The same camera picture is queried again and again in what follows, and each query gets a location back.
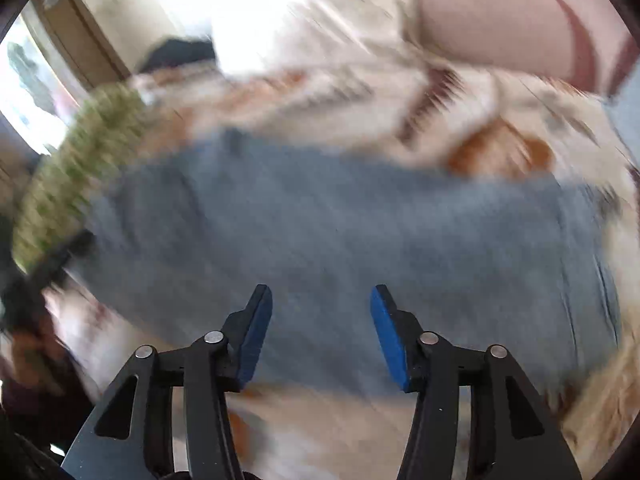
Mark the light blue cloth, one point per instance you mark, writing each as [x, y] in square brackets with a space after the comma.
[625, 110]

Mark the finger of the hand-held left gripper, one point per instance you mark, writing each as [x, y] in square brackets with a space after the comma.
[62, 257]

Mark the green patterned cloth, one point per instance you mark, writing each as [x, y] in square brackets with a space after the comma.
[85, 160]

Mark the wooden window frame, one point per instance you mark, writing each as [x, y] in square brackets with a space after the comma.
[82, 35]

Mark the bright window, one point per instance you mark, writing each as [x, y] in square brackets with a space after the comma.
[25, 80]

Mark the leaf-print fleece blanket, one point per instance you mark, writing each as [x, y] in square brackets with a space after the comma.
[350, 95]

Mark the blue denim pants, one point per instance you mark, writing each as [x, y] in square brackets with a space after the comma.
[325, 220]

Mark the pink padded headboard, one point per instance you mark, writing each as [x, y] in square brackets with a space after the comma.
[480, 20]

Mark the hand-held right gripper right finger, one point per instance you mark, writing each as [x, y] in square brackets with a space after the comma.
[389, 335]

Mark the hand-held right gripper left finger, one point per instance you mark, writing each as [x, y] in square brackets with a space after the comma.
[254, 332]

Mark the dark cloth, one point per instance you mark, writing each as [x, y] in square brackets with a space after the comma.
[175, 55]

